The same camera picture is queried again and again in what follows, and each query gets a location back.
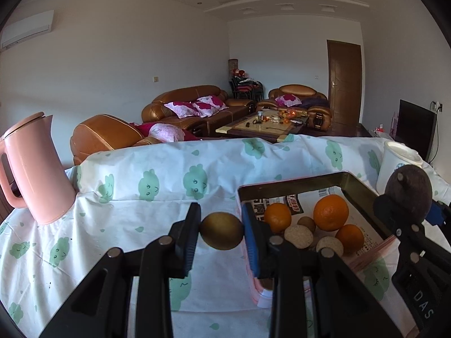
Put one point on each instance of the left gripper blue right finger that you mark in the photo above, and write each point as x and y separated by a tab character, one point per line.
256	234

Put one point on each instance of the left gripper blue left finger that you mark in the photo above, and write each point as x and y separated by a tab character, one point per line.
186	241

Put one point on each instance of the orange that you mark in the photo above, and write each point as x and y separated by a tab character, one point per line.
351	237
278	217
330	213

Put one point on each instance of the small longan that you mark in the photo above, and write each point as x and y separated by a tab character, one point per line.
307	222
222	231

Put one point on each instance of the small longan front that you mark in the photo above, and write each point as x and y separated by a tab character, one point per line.
307	222

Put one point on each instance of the purple passion fruit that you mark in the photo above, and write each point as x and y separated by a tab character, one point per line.
410	187

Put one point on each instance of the pink cardboard box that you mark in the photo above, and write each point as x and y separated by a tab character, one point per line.
374	262

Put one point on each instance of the white cloud-print tablecloth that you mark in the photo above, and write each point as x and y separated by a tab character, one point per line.
127	198

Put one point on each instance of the wooden coffee table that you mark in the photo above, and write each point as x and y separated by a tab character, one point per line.
270	125

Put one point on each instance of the pink pillow near armchair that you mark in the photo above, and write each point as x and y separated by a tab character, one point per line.
166	133

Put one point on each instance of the white cartoon pig mug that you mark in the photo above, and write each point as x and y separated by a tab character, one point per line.
395	156

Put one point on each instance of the pink cushion far armchair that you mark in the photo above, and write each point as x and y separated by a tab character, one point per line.
288	100

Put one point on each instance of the pink floral cushion right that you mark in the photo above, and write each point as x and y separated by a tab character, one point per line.
209	105

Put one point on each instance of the pink floral cushion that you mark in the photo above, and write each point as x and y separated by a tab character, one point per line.
209	105
182	109

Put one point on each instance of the brown leather far armchair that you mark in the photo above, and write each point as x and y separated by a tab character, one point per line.
304	99

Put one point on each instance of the brown leather armchair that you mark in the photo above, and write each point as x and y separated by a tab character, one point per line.
304	99
104	132

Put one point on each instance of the pink floral cushion left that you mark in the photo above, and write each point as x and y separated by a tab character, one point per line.
182	109

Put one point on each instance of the brown leather long sofa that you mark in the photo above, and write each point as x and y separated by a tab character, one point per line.
237	108

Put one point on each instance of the stacked dark chairs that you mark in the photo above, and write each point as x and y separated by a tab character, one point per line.
244	87

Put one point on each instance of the pink electric kettle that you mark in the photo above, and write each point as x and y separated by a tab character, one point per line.
37	170

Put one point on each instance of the brown leather armchair near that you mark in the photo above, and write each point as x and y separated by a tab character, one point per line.
104	132

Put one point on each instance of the black television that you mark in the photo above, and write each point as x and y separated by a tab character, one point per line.
416	128

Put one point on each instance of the brown wooden door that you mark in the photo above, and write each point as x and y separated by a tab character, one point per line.
345	81

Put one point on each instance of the white wall air conditioner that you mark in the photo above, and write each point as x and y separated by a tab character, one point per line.
26	29

